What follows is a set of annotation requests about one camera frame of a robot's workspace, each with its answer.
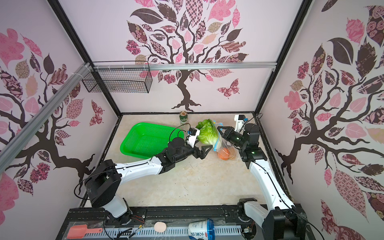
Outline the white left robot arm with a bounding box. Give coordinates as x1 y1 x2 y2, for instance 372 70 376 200
85 137 213 219

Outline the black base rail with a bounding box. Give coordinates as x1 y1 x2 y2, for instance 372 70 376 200
56 205 263 240

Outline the green plastic basket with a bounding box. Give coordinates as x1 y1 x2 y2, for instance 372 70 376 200
120 123 185 159

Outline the pink plastic scoop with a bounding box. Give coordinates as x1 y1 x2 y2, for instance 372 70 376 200
67 225 104 239

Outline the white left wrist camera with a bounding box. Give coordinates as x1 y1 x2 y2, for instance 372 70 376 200
187 128 200 148

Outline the black wire basket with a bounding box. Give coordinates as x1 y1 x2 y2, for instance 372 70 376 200
82 60 153 94

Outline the green cabbage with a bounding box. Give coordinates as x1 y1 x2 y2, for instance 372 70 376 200
196 119 219 147

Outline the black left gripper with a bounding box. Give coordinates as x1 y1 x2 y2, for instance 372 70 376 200
174 142 213 163

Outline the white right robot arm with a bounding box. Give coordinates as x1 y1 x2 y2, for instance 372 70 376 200
217 124 307 240

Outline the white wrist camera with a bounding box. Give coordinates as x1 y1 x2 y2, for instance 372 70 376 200
234 115 248 133
187 128 200 148

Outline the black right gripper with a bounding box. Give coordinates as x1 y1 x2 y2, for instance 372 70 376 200
218 125 248 151

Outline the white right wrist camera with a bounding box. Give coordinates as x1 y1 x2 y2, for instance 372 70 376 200
234 115 248 133

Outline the white blue cup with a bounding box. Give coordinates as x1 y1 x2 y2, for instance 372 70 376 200
188 219 216 240

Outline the clear zip top bag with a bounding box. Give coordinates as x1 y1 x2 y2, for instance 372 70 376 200
213 121 237 161

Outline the beige egg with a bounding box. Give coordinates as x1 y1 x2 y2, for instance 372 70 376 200
154 222 167 233

